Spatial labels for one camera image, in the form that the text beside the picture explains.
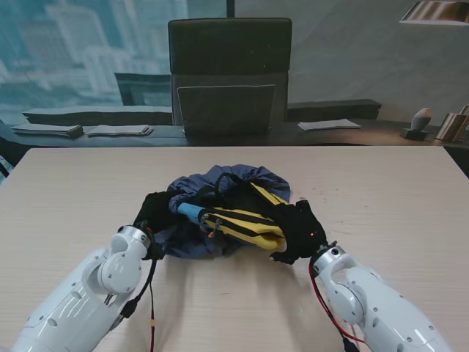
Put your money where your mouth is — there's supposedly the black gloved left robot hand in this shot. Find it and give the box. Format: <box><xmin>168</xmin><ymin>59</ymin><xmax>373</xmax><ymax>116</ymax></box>
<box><xmin>133</xmin><ymin>191</ymin><xmax>174</xmax><ymax>236</ymax></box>

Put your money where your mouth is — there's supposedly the printed office backdrop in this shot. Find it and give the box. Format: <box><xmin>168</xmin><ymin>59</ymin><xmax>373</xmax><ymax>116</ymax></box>
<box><xmin>0</xmin><ymin>0</ymin><xmax>469</xmax><ymax>150</ymax></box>

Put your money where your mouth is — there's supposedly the black yellow blue backpack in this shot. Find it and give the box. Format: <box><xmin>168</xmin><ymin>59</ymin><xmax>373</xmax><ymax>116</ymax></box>
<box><xmin>177</xmin><ymin>172</ymin><xmax>294</xmax><ymax>252</ymax></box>

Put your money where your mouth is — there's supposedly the black and red left arm cable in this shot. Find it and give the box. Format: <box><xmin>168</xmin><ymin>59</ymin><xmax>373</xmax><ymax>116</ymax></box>
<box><xmin>122</xmin><ymin>229</ymin><xmax>166</xmax><ymax>352</ymax></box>

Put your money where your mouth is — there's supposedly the red and black right arm cable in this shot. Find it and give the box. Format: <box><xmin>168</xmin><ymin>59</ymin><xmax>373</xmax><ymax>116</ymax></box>
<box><xmin>309</xmin><ymin>263</ymin><xmax>367</xmax><ymax>352</ymax></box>

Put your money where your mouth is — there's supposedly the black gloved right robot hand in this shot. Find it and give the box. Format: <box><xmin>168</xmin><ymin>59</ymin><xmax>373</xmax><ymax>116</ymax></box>
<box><xmin>269</xmin><ymin>199</ymin><xmax>328</xmax><ymax>265</ymax></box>

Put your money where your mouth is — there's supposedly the blue-grey rain cover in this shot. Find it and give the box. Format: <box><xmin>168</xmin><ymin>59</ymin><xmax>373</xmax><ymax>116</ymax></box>
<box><xmin>153</xmin><ymin>164</ymin><xmax>292</xmax><ymax>260</ymax></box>

